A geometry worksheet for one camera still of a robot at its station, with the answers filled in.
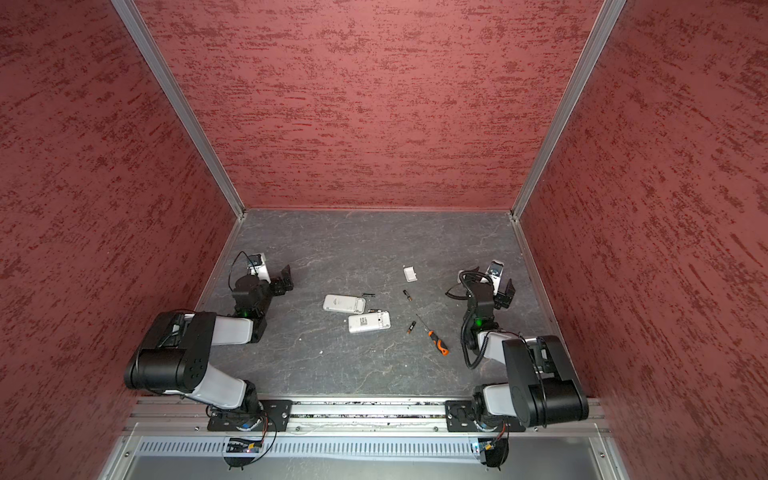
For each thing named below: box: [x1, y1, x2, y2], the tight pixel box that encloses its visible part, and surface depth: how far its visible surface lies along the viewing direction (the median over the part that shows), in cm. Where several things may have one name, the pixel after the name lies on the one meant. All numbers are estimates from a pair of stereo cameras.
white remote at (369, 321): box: [348, 310, 391, 333], surface depth 91 cm
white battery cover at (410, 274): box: [403, 266, 418, 282], surface depth 105 cm
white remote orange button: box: [323, 294, 366, 314], surface depth 96 cm
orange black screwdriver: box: [416, 313, 451, 357], surface depth 87 cm
